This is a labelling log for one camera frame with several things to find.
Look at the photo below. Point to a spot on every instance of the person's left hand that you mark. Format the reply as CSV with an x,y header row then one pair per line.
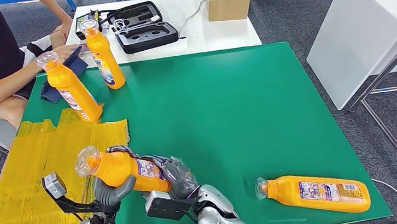
x,y
65,29

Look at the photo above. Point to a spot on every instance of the person's right hand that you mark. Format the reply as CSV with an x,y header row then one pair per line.
x,y
67,53

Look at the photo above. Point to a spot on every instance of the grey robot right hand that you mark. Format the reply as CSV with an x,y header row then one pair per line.
x,y
181,178

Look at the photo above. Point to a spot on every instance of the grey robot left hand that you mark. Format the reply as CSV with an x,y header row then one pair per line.
x,y
110,196

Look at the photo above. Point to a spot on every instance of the orange detergent bottle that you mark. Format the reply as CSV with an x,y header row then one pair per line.
x,y
106,62
72,90
315,194
116,168

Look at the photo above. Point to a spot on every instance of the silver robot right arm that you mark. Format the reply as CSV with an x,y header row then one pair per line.
x,y
219,218

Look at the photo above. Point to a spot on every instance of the person's left forearm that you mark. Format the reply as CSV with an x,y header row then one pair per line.
x,y
53,7

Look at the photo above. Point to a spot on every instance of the person's right forearm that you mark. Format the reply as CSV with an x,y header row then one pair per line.
x,y
6,86

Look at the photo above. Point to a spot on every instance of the smartphone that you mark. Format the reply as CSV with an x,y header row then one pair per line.
x,y
84,47

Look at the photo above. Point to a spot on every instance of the blue tablet case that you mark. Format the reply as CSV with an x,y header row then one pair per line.
x,y
79,66

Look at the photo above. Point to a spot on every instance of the black handheld controller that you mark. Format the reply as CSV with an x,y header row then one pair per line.
x,y
82,17

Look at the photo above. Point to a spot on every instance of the green table mat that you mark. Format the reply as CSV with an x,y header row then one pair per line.
x,y
201,107

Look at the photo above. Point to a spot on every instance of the black foam-lined case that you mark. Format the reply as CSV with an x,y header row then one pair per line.
x,y
147,36

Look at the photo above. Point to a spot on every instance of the yellow taped cardboard sheet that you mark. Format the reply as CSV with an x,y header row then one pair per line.
x,y
20,193

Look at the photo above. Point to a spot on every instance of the white adapter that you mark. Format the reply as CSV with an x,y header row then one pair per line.
x,y
155,18

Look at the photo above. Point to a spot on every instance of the brown cardboard box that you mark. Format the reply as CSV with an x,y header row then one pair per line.
x,y
228,1

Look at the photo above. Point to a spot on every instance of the white side table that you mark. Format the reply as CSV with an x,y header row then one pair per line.
x,y
358,30

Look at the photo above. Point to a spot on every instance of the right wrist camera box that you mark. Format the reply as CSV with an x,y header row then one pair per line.
x,y
164,205

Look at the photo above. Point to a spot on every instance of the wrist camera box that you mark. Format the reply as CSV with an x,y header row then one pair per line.
x,y
54,185
164,205

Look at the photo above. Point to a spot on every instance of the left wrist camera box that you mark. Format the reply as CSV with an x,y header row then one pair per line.
x,y
54,185

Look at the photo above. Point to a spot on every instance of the metal table frame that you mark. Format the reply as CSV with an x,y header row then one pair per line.
x,y
390,59

